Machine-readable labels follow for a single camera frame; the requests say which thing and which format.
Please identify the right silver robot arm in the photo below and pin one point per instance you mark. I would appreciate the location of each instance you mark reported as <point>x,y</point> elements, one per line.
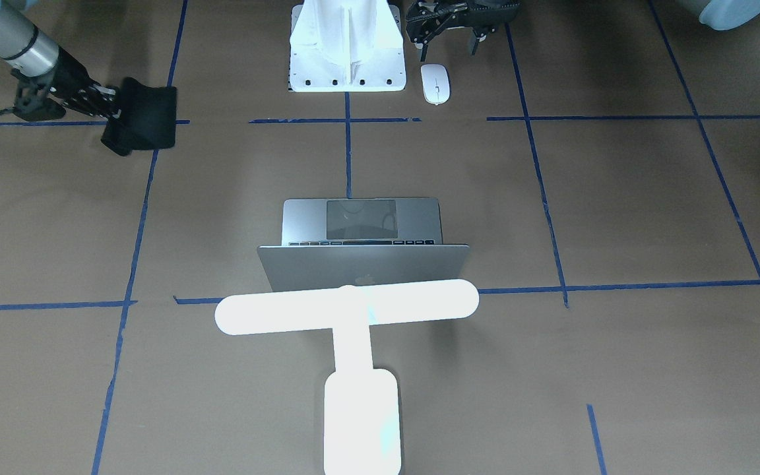
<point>22,44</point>

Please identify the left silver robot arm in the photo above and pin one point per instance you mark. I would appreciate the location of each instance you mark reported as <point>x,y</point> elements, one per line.
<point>718,15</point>

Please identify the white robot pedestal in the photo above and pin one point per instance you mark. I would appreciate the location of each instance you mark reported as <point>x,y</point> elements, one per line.
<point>345,46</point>

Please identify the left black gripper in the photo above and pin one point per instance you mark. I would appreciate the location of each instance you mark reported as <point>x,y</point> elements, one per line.
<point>430,33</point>

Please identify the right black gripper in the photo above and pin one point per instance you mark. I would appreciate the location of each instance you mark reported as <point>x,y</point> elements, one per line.
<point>71,81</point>

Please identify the white computer mouse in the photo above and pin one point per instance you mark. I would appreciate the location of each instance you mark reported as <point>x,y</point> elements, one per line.
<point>436,85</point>

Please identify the black mouse pad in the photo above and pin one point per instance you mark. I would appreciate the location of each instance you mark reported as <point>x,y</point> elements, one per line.
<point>146,118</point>

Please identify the grey laptop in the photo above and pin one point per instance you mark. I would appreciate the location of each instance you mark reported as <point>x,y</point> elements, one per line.
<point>329,243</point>

